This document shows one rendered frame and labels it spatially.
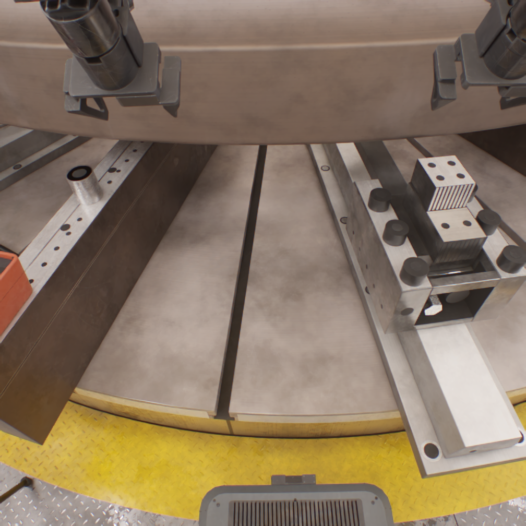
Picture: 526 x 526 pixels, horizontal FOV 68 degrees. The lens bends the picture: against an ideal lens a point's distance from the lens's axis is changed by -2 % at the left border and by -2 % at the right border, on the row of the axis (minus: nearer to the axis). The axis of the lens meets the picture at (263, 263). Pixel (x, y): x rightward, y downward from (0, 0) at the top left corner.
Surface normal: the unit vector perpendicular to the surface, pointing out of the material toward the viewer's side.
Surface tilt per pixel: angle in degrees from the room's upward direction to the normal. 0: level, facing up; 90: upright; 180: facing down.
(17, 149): 72
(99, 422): 0
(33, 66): 90
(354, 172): 0
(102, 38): 111
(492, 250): 0
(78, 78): 30
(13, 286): 97
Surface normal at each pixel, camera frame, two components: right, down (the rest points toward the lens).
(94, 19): 0.70, 0.70
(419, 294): 0.13, 0.76
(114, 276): 0.96, 0.18
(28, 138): 0.74, 0.22
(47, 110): -0.28, 0.74
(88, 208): -0.04, -0.64
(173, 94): -0.03, -0.18
